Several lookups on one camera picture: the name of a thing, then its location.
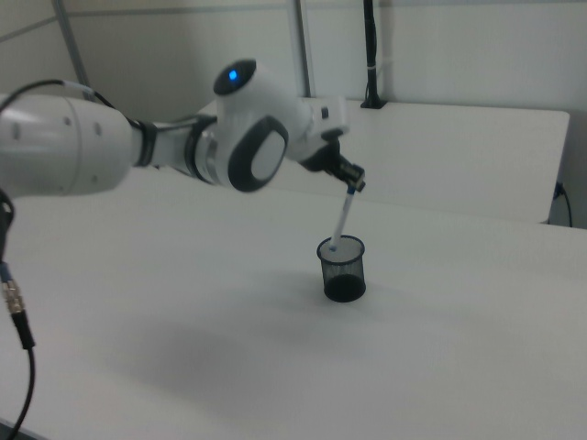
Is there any grey metal partition post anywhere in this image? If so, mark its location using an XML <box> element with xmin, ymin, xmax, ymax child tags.
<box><xmin>292</xmin><ymin>0</ymin><xmax>316</xmax><ymax>99</ymax></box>
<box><xmin>50</xmin><ymin>0</ymin><xmax>95</xmax><ymax>103</ymax></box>

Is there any black cable with metal connector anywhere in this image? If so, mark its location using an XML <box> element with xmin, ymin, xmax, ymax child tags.
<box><xmin>0</xmin><ymin>185</ymin><xmax>39</xmax><ymax>440</ymax></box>

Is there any black mesh pen cup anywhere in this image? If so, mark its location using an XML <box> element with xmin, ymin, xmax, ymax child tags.
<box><xmin>316</xmin><ymin>234</ymin><xmax>369</xmax><ymax>304</ymax></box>

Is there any white marker with blue cap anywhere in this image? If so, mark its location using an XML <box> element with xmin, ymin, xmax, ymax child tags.
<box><xmin>327</xmin><ymin>184</ymin><xmax>358</xmax><ymax>254</ymax></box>

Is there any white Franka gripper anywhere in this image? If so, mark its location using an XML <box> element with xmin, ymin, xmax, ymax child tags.
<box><xmin>293</xmin><ymin>94</ymin><xmax>368</xmax><ymax>193</ymax></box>

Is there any black pole with clamp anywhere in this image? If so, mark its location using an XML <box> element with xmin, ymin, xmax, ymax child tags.
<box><xmin>359</xmin><ymin>0</ymin><xmax>387</xmax><ymax>110</ymax></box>

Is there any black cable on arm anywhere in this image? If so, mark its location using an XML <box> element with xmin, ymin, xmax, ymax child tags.
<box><xmin>0</xmin><ymin>79</ymin><xmax>144</xmax><ymax>134</ymax></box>

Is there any black cable at table end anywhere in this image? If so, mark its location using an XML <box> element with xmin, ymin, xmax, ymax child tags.
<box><xmin>553</xmin><ymin>181</ymin><xmax>575</xmax><ymax>229</ymax></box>

